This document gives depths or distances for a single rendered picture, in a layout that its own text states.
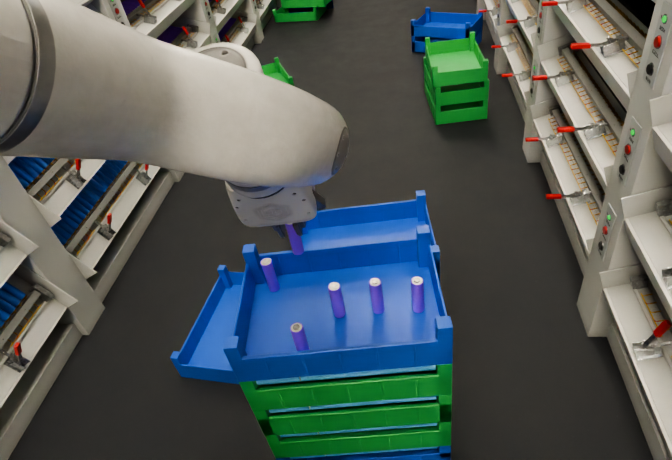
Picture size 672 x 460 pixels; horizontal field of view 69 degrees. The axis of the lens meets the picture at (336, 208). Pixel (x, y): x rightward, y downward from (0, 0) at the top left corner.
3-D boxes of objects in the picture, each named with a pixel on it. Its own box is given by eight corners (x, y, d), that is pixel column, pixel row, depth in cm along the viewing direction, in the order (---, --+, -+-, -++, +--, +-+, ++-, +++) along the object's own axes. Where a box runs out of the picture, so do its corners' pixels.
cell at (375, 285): (373, 314, 74) (368, 286, 70) (372, 305, 75) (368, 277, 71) (385, 313, 74) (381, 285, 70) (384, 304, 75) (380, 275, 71)
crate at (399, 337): (238, 383, 69) (221, 349, 64) (255, 277, 84) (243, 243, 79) (452, 364, 66) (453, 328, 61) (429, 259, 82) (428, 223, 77)
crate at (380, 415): (264, 437, 78) (252, 411, 74) (275, 333, 94) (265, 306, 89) (451, 422, 76) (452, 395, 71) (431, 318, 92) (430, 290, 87)
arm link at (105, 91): (187, 6, 19) (366, 110, 48) (-89, -53, 24) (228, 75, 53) (140, 221, 21) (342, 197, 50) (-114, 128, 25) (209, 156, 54)
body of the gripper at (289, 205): (214, 198, 54) (243, 236, 64) (304, 187, 54) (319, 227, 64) (217, 142, 58) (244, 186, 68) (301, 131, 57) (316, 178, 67)
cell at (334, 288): (327, 282, 72) (334, 310, 76) (327, 291, 70) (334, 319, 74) (340, 281, 71) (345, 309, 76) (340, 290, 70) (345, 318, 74)
